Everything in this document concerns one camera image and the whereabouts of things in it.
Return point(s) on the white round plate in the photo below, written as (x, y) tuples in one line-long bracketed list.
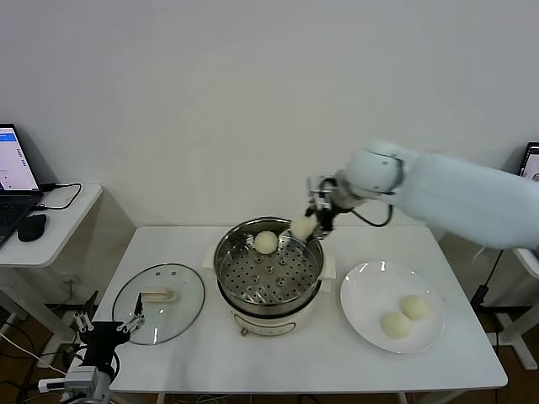
[(379, 290)]

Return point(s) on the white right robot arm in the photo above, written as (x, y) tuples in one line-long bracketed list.
[(442, 189)]

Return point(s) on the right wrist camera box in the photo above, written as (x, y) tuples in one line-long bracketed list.
[(322, 191)]

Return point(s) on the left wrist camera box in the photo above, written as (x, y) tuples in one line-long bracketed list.
[(82, 377)]

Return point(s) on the white side table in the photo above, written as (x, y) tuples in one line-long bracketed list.
[(63, 227), (526, 269)]

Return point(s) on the black open laptop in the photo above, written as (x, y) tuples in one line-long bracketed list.
[(12, 168), (531, 160)]

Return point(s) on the white steamed baozi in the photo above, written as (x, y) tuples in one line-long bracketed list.
[(304, 227), (396, 325), (416, 308), (266, 242)]

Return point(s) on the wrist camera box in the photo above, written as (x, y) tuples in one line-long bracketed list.
[(82, 377), (322, 191)]

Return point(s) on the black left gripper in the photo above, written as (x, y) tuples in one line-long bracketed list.
[(101, 336)]

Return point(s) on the perforated steel steamer basket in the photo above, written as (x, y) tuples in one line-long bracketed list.
[(269, 282)]

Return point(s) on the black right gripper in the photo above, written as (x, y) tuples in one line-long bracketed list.
[(326, 219)]

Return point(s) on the cream electric cooker pot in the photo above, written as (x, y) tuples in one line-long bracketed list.
[(269, 324)]

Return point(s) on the black computer mouse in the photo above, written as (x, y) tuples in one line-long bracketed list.
[(33, 227)]

